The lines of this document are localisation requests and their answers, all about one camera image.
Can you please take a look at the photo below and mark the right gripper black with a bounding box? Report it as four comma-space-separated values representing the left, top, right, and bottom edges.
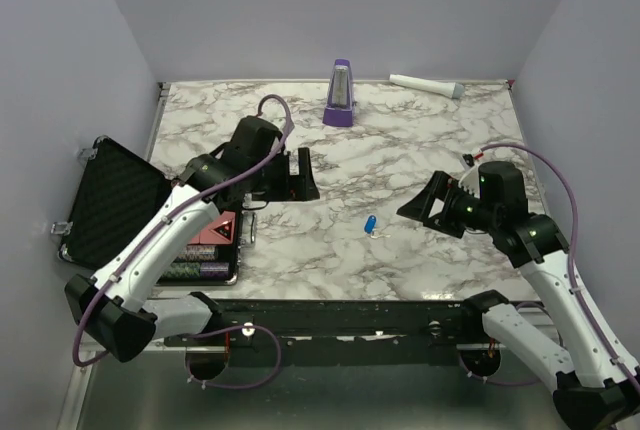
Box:
397, 168, 500, 238

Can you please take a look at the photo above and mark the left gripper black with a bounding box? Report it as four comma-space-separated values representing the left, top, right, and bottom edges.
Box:
247, 146, 319, 202

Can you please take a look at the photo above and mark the blue key tag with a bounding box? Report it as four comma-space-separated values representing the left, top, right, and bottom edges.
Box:
364, 215, 377, 235

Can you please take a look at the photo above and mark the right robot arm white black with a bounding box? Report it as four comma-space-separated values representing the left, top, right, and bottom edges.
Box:
397, 161, 639, 429

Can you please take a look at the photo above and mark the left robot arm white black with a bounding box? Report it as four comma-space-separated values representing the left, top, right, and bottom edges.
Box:
65, 116, 319, 362

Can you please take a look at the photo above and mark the purple metronome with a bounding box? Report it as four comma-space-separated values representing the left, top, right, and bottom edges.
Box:
322, 59, 355, 128

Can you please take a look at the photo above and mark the white microphone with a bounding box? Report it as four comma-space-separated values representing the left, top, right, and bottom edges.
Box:
389, 74, 465, 99

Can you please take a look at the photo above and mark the black poker chip case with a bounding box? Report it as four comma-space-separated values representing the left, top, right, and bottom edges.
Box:
58, 136, 245, 287

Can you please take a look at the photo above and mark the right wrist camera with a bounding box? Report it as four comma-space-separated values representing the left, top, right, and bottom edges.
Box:
458, 151, 484, 194

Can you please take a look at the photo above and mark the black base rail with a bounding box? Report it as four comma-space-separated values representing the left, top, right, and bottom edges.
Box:
99, 294, 551, 369

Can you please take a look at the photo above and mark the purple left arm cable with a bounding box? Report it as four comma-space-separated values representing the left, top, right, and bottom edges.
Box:
72, 94, 295, 369

